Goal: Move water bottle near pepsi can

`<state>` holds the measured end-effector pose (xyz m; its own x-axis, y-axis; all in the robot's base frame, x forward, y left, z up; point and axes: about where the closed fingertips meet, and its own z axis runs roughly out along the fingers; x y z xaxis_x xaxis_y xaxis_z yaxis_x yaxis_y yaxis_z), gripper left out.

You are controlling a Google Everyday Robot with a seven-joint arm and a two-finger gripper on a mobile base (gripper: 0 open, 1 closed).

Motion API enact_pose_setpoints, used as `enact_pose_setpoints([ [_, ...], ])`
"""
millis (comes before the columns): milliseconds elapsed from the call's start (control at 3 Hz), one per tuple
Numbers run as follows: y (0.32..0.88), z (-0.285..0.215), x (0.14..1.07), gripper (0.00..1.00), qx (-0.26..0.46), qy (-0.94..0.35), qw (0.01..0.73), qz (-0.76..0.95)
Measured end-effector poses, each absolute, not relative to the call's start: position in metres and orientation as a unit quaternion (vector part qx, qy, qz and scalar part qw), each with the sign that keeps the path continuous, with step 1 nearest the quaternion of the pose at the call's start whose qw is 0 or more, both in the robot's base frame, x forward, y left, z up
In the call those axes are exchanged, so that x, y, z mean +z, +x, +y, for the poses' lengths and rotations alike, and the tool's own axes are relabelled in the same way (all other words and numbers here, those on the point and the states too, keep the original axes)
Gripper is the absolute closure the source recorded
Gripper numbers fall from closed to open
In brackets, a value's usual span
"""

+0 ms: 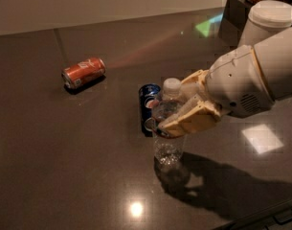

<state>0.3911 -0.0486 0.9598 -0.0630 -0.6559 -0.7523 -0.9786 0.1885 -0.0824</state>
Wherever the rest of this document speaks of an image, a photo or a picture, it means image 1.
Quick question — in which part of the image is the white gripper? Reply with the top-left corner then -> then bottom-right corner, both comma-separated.
158,45 -> 275,138

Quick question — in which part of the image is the white lidded canister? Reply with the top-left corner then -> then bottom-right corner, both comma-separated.
238,0 -> 292,46

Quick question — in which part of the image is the black drawer handle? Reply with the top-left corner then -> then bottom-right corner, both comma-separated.
273,209 -> 292,226

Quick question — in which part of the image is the clear plastic water bottle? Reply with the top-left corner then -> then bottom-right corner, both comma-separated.
151,78 -> 184,165

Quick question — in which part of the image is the black snack box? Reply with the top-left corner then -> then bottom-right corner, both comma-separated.
218,0 -> 252,49

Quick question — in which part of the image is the blue pepsi can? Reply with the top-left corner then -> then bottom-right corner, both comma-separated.
139,83 -> 161,137

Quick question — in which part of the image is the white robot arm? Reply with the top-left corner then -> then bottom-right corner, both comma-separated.
155,27 -> 292,138

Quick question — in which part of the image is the orange soda can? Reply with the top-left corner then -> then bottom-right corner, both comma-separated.
61,57 -> 105,89

